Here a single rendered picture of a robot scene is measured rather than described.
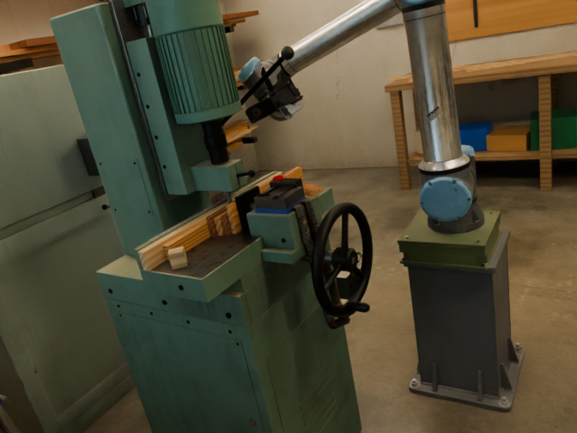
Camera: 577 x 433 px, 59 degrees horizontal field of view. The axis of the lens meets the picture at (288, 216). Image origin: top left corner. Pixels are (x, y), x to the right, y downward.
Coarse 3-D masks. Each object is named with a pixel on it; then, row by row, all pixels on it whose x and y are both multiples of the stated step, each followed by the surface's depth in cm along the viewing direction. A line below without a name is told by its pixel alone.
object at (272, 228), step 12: (252, 216) 127; (264, 216) 125; (276, 216) 123; (288, 216) 121; (252, 228) 129; (264, 228) 127; (276, 228) 124; (288, 228) 122; (300, 228) 125; (264, 240) 128; (276, 240) 126; (288, 240) 124; (300, 240) 125
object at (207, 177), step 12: (192, 168) 140; (204, 168) 138; (216, 168) 135; (228, 168) 134; (240, 168) 138; (204, 180) 140; (216, 180) 137; (228, 180) 135; (240, 180) 138; (228, 192) 141
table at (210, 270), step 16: (320, 192) 153; (320, 208) 151; (208, 240) 133; (224, 240) 131; (240, 240) 129; (256, 240) 127; (192, 256) 124; (208, 256) 123; (224, 256) 121; (240, 256) 122; (256, 256) 127; (272, 256) 126; (288, 256) 123; (144, 272) 122; (160, 272) 119; (176, 272) 117; (192, 272) 115; (208, 272) 114; (224, 272) 117; (240, 272) 122; (160, 288) 121; (176, 288) 118; (192, 288) 114; (208, 288) 113; (224, 288) 117
